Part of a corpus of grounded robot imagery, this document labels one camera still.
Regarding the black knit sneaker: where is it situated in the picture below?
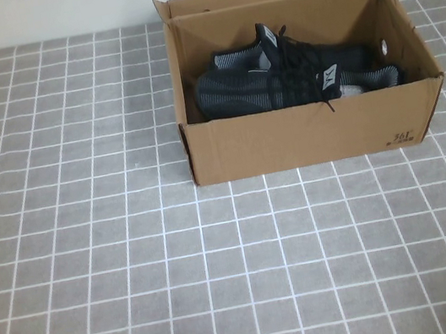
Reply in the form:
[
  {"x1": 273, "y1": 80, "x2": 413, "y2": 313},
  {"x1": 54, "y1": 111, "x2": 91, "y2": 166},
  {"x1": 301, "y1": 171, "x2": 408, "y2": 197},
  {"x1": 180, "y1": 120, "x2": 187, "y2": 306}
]
[
  {"x1": 205, "y1": 4, "x2": 376, "y2": 92},
  {"x1": 188, "y1": 37, "x2": 413, "y2": 136}
]

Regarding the brown cardboard shoe box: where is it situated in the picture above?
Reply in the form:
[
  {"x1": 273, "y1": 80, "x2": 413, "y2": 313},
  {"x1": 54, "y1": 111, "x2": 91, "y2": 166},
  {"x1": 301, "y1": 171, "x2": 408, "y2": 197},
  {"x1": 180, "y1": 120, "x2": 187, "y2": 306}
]
[{"x1": 150, "y1": 0, "x2": 446, "y2": 191}]

